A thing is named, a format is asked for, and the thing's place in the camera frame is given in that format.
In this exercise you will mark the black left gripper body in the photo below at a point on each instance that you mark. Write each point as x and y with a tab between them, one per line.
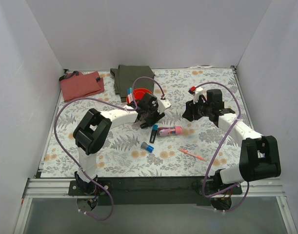
149	118

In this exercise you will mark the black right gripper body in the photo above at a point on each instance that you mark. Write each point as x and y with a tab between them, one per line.
190	112

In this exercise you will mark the black highlighter blue cap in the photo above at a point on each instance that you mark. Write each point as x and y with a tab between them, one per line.
153	133

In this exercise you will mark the orange round divided container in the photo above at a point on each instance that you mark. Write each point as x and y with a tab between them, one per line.
139	93

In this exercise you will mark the white pen pink cap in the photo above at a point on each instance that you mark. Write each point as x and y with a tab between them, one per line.
131	95

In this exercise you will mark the white pen teal cap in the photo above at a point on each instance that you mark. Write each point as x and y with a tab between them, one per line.
128	94

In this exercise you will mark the grey blue short marker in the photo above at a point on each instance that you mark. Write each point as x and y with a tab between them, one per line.
147	147

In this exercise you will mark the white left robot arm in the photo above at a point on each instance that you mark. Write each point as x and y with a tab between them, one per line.
92	131

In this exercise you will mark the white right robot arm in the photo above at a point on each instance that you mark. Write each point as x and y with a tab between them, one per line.
259	155

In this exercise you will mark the floral patterned table mat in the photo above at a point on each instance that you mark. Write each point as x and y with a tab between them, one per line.
122	155

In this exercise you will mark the pink clear pencil case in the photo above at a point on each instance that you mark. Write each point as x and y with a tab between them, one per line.
169	131

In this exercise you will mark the olive green folded cloth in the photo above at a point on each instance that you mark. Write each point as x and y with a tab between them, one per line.
124	77

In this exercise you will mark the orange pen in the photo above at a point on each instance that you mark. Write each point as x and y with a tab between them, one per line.
191	154

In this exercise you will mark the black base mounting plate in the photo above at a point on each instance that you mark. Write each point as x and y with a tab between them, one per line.
148	190

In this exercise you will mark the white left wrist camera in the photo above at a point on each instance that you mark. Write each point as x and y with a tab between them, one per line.
163	104

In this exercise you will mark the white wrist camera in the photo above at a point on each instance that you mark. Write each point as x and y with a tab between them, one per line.
196	92
163	104

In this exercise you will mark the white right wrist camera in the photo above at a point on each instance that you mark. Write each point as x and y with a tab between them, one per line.
196	92

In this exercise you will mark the red pouch with black strap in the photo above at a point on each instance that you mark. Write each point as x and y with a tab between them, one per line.
78	85

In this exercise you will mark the aluminium frame rail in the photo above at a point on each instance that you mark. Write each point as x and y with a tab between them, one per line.
58	188

